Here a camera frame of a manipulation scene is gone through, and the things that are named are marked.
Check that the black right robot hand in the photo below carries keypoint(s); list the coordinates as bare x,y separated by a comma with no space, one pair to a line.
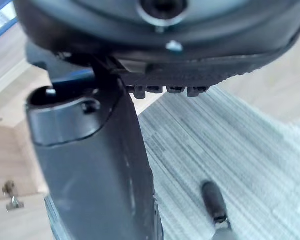
95,175

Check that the wooden office cabinet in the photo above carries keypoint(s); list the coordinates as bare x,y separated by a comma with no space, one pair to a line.
12,155

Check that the metal cabinet hinge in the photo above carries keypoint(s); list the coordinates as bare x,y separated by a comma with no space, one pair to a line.
13,200

